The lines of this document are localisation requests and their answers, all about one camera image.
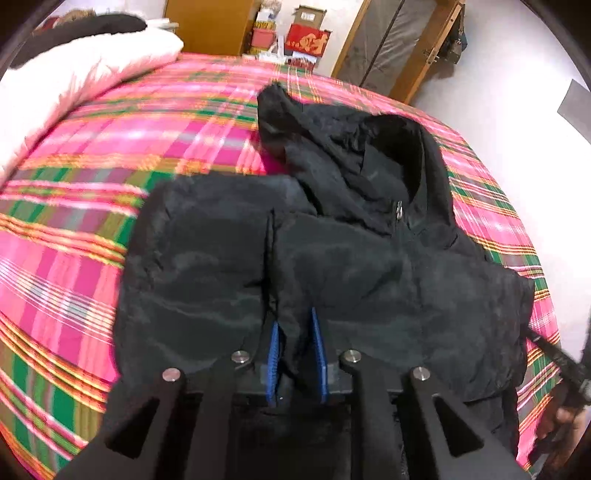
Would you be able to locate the pink plaid bed sheet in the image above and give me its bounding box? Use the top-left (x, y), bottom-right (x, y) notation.
top-left (0, 53), bottom-right (562, 480)

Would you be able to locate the pale pink duvet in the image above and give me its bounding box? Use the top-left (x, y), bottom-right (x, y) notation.
top-left (0, 22), bottom-right (184, 185)

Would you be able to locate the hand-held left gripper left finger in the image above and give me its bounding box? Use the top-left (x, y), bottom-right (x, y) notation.
top-left (55, 319), bottom-right (284, 480)

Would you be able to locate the black cloth on duvet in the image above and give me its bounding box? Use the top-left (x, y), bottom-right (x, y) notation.
top-left (9, 14), bottom-right (148, 68)

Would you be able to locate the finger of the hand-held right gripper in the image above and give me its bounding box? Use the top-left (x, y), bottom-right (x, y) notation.
top-left (525, 329), bottom-right (591, 403)

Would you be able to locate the wooden wardrobe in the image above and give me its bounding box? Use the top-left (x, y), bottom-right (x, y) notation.
top-left (165, 0), bottom-right (262, 57)

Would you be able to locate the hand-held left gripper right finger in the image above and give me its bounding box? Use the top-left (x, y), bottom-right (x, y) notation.
top-left (307, 306), bottom-right (532, 480)

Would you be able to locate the dark hanging bag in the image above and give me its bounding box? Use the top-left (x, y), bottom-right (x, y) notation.
top-left (445, 18), bottom-right (468, 64)

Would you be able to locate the red gift box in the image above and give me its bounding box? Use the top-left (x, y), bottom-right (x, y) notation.
top-left (284, 24), bottom-right (332, 59)

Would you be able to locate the person's right hand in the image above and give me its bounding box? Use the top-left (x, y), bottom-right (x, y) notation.
top-left (536, 392), bottom-right (586, 446)

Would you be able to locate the wooden framed door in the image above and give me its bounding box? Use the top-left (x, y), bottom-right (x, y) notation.
top-left (331, 0), bottom-right (465, 105)

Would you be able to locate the black padded jacket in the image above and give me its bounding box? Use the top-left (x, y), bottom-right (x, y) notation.
top-left (111, 84), bottom-right (536, 480)

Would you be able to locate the white paper bag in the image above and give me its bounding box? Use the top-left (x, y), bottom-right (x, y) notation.
top-left (257, 39), bottom-right (297, 64)

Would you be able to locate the grey wall panel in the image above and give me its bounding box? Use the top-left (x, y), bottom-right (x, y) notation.
top-left (557, 79), bottom-right (591, 134)

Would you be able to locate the open cardboard box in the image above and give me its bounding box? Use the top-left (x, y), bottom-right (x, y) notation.
top-left (292, 4), bottom-right (328, 31)

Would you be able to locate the pink plastic bin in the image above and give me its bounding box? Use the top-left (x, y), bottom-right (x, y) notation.
top-left (250, 27), bottom-right (278, 56)

